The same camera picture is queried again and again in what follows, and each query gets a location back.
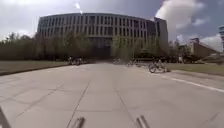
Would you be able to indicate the parked bicycles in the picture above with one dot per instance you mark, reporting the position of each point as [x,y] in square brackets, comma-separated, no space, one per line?
[128,62]
[75,61]

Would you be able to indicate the grey concrete slab pavement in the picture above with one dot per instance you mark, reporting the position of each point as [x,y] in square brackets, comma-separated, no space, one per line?
[106,90]

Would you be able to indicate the row of trees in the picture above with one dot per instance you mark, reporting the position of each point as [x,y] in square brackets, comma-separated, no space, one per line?
[146,50]

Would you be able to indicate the large curved grey building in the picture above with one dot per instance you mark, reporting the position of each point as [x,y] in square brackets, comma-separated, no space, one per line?
[100,28]

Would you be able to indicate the bicycle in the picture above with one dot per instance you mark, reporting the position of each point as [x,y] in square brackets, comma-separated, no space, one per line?
[156,68]

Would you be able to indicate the robot's own part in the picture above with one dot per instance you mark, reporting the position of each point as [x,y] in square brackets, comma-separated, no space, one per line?
[79,122]
[142,122]

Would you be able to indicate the dense trees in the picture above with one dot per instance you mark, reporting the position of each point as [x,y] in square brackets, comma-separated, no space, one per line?
[40,48]

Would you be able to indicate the grass strip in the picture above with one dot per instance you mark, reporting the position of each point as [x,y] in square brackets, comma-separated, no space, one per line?
[200,68]
[26,65]

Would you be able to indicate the low brown building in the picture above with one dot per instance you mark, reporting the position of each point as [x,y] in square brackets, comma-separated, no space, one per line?
[201,50]

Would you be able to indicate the pale glass building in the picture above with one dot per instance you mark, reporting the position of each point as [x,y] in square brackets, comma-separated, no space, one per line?
[221,36]

